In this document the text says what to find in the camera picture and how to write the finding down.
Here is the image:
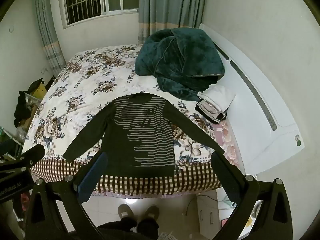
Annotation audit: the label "white folded towel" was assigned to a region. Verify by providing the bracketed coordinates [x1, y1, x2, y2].
[196, 84, 237, 113]

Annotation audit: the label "black floor cable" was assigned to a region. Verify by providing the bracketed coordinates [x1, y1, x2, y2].
[184, 193, 218, 217]

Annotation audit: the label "person's dark trousers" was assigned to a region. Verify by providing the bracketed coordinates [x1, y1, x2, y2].
[95, 216, 161, 240]

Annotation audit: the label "person's left shoe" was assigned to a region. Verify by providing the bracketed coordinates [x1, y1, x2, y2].
[117, 204, 137, 221]

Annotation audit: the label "dark green plush blanket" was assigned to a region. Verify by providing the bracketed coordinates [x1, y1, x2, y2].
[135, 27, 225, 102]

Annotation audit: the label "yellow cardboard box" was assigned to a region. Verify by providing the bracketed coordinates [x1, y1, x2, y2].
[27, 80, 48, 103]

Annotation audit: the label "white nightstand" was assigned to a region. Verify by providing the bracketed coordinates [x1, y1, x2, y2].
[196, 187, 238, 231]

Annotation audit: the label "dark striped sweater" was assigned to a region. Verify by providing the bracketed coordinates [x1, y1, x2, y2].
[62, 92, 225, 178]

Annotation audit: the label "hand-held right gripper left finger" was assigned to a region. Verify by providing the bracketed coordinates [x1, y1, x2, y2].
[24, 151, 109, 240]

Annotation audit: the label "narrow grey-green curtain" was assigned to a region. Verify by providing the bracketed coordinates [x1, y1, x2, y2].
[32, 0, 67, 78]

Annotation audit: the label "person's right shoe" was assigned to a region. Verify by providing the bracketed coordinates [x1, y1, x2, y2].
[144, 205, 161, 222]

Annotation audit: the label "person's shoe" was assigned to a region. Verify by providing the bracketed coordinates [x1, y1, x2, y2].
[117, 204, 137, 221]
[144, 205, 161, 222]

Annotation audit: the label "wide grey-green curtain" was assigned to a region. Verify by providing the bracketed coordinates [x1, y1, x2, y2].
[137, 0, 208, 46]

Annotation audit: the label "pink floral cloth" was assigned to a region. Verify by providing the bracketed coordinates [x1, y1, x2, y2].
[212, 121, 245, 168]

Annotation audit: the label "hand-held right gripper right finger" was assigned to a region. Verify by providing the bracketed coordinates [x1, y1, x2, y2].
[210, 151, 294, 240]

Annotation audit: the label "black clothes pile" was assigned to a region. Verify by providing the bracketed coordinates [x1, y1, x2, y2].
[14, 91, 32, 128]

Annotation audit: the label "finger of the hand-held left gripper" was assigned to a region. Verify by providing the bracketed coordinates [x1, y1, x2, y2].
[0, 144, 46, 173]
[0, 138, 18, 156]

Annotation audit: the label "white headboard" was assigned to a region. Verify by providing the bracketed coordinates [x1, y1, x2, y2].
[199, 24, 306, 180]

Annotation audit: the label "floral bed sheet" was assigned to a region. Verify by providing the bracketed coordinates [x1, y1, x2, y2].
[21, 44, 244, 201]

